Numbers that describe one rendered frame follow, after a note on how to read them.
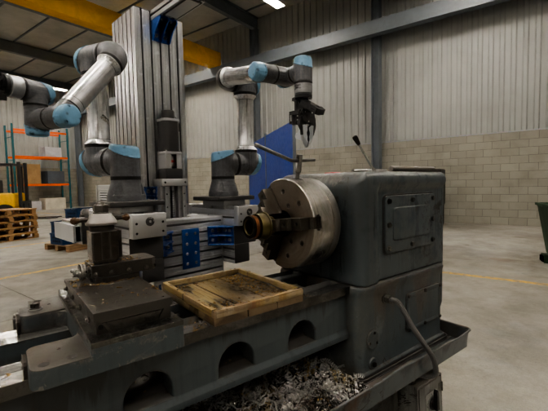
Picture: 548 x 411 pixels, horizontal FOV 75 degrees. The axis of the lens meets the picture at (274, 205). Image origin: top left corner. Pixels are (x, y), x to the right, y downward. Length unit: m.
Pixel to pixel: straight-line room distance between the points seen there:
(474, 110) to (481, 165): 1.50
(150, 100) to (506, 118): 10.25
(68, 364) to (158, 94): 1.33
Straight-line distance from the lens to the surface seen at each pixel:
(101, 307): 0.86
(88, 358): 0.81
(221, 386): 1.05
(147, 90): 1.83
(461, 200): 11.26
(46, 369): 0.80
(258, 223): 1.14
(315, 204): 1.16
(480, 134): 11.24
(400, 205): 1.40
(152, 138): 1.80
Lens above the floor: 1.22
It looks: 4 degrees down
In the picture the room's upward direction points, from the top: 1 degrees counter-clockwise
